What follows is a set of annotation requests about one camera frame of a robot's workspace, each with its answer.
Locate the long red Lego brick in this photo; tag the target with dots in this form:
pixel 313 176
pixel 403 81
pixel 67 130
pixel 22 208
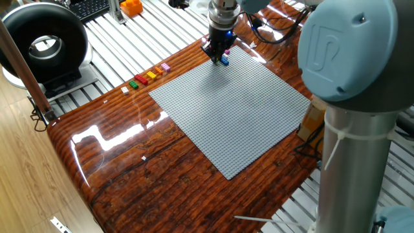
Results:
pixel 141 79

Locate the green Lego brick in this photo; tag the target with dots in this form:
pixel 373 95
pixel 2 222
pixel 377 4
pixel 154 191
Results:
pixel 133 84

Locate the black keyboard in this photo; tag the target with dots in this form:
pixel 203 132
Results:
pixel 93 8

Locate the large orange toy brick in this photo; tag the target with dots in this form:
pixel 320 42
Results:
pixel 131 9

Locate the small magenta Lego brick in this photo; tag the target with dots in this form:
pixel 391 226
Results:
pixel 227 51

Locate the brown wooden beam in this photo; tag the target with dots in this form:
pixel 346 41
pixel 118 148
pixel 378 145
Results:
pixel 22 68

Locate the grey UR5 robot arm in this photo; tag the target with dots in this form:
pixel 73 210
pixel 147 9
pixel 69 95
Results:
pixel 355 161

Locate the crumpled white paper scrap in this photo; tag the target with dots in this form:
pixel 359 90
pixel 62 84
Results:
pixel 252 45

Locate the thin orange Lego brick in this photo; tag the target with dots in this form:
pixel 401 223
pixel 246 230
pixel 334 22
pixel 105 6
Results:
pixel 158 71

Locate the long blue Lego brick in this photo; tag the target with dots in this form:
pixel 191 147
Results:
pixel 224 61

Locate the silver metal bracket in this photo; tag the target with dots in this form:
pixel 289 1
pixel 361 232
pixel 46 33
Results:
pixel 59 225

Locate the pink Lego brick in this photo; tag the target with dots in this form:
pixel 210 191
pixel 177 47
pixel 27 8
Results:
pixel 165 67

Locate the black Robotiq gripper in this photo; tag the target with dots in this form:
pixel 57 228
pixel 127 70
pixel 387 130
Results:
pixel 220 37

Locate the black round object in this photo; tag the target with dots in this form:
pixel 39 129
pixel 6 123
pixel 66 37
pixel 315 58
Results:
pixel 178 3

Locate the thin white Lego brick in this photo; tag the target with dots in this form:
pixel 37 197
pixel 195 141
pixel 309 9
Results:
pixel 225 55

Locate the short aluminium post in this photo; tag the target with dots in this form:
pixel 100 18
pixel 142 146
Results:
pixel 115 11

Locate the yellow Lego brick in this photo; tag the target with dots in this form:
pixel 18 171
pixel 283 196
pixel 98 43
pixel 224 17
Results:
pixel 151 75

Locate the long white zip tie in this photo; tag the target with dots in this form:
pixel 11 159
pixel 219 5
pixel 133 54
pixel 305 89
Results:
pixel 258 219

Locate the square white Lego brick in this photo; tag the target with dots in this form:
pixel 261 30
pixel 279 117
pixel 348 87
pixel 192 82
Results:
pixel 125 90

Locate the grey Lego baseplate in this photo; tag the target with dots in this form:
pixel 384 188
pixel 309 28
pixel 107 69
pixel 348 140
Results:
pixel 233 110

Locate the white tape roll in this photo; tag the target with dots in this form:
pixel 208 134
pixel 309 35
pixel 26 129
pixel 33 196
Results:
pixel 199 6

